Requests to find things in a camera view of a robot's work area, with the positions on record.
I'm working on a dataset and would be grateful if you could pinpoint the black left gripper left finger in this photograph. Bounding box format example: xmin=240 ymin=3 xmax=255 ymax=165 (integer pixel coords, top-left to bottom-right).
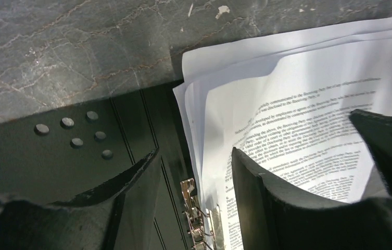
xmin=0 ymin=148 xmax=161 ymax=249

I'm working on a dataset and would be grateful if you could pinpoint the printed paper sheet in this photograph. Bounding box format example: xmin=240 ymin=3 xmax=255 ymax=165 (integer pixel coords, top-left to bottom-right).
xmin=173 ymin=18 xmax=392 ymax=249
xmin=201 ymin=39 xmax=392 ymax=249

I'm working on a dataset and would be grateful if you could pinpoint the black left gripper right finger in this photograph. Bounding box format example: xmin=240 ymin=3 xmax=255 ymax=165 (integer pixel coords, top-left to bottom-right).
xmin=232 ymin=148 xmax=392 ymax=249

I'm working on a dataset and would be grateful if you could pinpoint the blue folder with black inside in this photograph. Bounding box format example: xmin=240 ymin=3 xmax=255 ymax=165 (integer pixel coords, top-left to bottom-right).
xmin=0 ymin=83 xmax=217 ymax=249

